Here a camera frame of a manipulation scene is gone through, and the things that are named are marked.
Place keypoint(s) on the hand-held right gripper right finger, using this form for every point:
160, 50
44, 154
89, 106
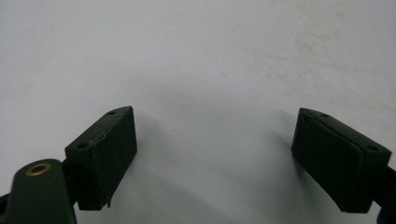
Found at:
334, 161

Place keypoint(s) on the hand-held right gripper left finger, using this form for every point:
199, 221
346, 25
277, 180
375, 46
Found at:
104, 158

